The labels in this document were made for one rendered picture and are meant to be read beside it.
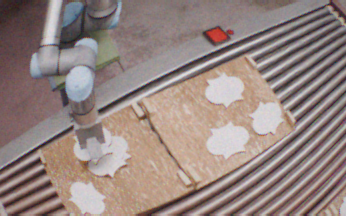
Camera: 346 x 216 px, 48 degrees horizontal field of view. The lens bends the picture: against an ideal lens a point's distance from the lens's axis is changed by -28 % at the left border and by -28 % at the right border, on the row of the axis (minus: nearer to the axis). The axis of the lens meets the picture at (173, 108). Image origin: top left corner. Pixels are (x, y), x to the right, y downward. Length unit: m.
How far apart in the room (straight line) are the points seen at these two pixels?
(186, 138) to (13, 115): 1.60
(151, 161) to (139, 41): 1.62
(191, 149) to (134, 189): 0.22
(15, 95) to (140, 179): 1.69
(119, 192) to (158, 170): 0.15
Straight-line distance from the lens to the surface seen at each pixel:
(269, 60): 1.80
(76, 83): 1.17
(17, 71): 3.15
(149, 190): 1.47
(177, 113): 1.60
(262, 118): 1.60
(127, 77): 1.71
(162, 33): 3.10
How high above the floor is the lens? 2.25
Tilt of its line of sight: 55 degrees down
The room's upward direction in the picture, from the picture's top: 1 degrees clockwise
